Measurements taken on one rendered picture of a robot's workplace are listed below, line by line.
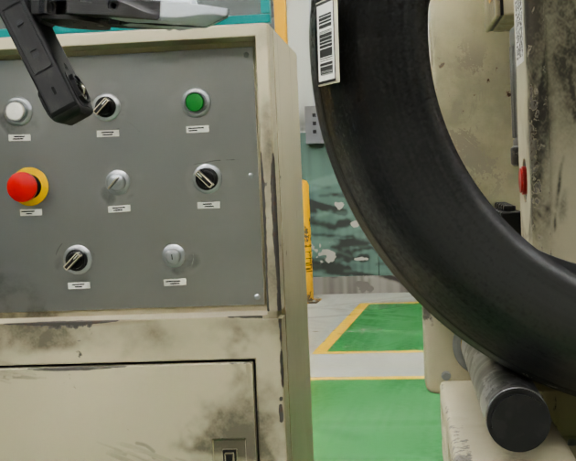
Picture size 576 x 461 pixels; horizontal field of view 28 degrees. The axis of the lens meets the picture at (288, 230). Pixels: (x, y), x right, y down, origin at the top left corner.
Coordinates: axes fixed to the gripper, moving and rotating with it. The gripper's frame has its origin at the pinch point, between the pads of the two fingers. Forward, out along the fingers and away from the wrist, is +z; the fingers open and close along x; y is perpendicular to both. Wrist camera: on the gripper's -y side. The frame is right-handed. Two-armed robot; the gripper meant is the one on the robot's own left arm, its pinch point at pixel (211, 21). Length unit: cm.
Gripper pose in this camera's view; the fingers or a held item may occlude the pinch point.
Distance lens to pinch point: 93.4
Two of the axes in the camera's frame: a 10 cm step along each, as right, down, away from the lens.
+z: 9.9, 0.7, -0.9
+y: 0.7, -10.0, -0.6
